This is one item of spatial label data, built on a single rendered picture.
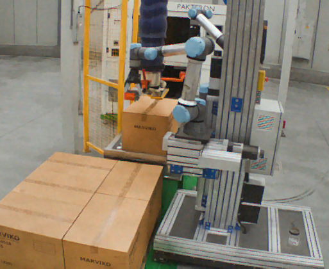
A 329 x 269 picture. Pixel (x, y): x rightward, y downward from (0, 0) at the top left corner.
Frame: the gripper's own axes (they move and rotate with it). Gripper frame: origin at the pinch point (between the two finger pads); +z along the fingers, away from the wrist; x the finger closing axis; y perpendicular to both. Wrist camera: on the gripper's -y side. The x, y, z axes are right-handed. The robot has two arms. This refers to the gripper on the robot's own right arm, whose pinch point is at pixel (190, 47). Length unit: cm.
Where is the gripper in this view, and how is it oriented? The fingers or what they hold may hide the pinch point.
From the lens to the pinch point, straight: 302.8
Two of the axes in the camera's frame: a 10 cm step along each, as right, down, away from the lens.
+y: 9.7, 1.3, -2.1
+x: 2.4, -3.1, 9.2
